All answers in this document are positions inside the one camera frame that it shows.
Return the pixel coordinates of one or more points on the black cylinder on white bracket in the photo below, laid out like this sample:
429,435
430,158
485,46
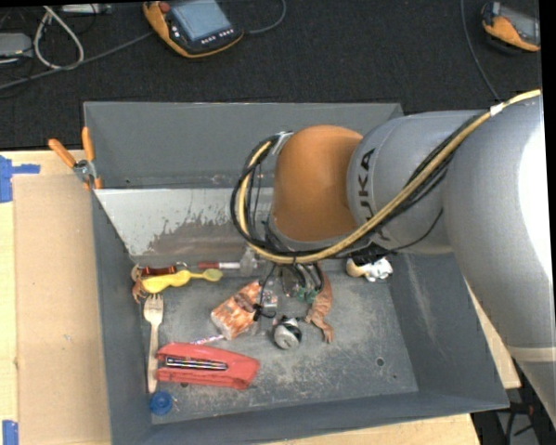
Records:
375,268

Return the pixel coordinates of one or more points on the blue bottle cap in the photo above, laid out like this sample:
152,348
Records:
160,403

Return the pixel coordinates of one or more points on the pale wooden fork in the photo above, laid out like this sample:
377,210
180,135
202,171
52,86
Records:
153,316

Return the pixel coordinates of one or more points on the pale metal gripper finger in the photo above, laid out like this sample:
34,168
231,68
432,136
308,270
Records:
270,302

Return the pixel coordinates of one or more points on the orange-brown toy claw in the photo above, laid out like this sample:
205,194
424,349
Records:
138,291

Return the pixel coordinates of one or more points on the red stapler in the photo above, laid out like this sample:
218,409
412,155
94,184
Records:
206,365

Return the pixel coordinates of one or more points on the grey metal bin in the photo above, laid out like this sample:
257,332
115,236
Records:
351,376

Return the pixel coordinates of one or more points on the brown toy lizard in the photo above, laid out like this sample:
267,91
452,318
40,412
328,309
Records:
320,310

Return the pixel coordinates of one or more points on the yellow toy banana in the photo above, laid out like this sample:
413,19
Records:
169,281

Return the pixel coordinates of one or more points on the brown cardboard board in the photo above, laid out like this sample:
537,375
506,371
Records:
54,298

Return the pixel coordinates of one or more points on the orange and white packet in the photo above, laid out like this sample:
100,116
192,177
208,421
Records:
234,314

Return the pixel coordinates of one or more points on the silver and black round object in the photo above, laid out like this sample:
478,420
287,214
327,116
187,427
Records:
286,333

